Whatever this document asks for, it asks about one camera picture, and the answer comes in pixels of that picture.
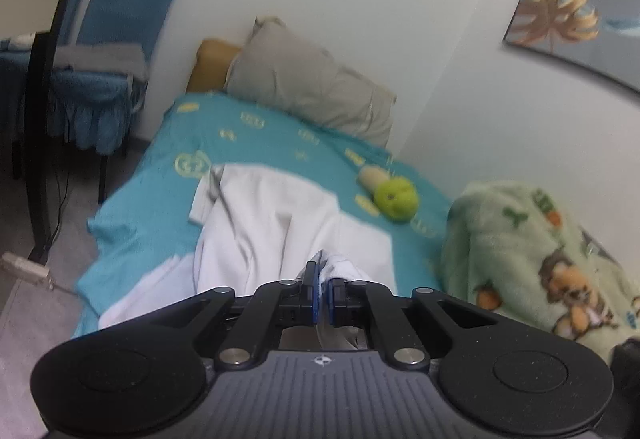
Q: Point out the mustard yellow pillow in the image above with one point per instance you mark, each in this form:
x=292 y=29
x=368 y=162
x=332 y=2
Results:
x=214 y=58

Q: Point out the black desk frame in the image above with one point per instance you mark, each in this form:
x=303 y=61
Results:
x=36 y=107

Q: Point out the white power strip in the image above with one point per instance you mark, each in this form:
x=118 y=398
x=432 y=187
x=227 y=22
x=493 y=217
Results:
x=26 y=270

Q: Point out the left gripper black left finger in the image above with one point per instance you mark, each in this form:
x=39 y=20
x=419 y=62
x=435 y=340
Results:
x=143 y=375

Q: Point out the grey pillow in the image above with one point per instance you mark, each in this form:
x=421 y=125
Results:
x=276 y=68

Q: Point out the green cartoon fleece blanket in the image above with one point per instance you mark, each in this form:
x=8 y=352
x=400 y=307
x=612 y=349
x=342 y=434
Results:
x=512 y=249

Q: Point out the teal patterned bedsheet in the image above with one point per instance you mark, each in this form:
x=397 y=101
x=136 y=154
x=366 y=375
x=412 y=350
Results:
x=145 y=221

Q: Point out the white trousers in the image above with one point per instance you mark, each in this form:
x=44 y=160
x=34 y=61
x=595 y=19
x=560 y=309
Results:
x=260 y=225

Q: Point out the grey folded cloth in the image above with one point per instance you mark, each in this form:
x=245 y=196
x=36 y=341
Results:
x=126 y=59

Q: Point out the blue covered chair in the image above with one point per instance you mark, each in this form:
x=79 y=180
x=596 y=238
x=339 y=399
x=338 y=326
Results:
x=96 y=110

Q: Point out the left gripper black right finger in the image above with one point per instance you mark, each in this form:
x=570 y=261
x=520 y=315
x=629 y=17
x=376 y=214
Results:
x=500 y=374

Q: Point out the green plush toy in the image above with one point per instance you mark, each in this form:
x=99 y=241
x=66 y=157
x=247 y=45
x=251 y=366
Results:
x=394 y=196

